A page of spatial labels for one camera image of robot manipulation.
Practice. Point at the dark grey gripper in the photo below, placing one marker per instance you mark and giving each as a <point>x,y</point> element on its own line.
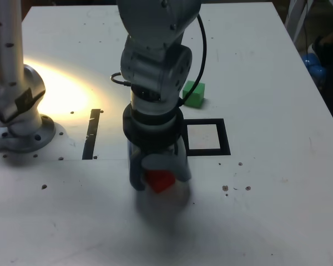
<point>161,149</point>

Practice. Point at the red cube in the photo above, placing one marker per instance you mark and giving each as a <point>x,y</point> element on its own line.
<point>159,181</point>

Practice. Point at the green cube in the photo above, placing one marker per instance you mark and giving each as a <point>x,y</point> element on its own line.
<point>197,95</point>

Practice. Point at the black tape square outline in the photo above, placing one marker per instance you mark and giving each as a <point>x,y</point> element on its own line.
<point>224,138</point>

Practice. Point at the black tape strip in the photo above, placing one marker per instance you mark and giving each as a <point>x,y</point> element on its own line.
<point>90,135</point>

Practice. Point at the blue round object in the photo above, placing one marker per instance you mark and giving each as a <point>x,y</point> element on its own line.
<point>313,66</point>

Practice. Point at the white metal frame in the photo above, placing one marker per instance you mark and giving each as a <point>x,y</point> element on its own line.
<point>297,19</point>

